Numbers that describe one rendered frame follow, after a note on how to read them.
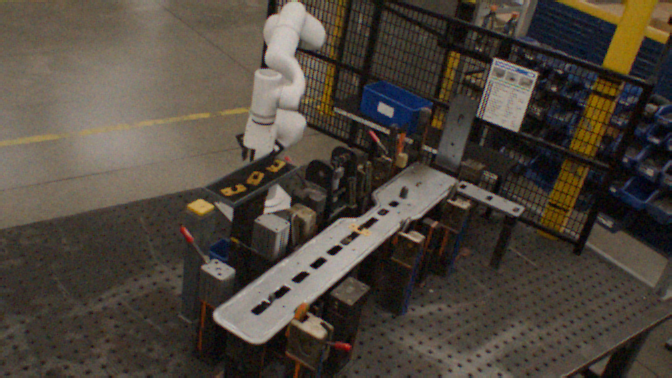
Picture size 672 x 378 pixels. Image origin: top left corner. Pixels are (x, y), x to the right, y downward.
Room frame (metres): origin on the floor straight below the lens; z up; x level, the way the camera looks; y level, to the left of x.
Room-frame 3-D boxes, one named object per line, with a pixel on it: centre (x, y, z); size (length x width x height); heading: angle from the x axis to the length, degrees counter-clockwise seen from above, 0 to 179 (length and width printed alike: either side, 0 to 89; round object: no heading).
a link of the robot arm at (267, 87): (2.02, 0.29, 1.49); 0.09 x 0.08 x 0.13; 87
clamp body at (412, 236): (2.05, -0.28, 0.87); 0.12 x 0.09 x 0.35; 63
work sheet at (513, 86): (2.94, -0.65, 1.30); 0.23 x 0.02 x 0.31; 63
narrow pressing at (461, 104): (2.72, -0.44, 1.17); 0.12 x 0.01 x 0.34; 63
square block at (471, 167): (2.68, -0.55, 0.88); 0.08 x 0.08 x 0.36; 63
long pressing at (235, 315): (2.06, -0.10, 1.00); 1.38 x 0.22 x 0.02; 153
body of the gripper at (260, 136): (2.02, 0.29, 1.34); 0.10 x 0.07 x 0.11; 83
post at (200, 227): (1.79, 0.42, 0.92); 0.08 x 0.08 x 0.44; 63
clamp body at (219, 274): (1.62, 0.31, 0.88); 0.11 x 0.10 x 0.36; 63
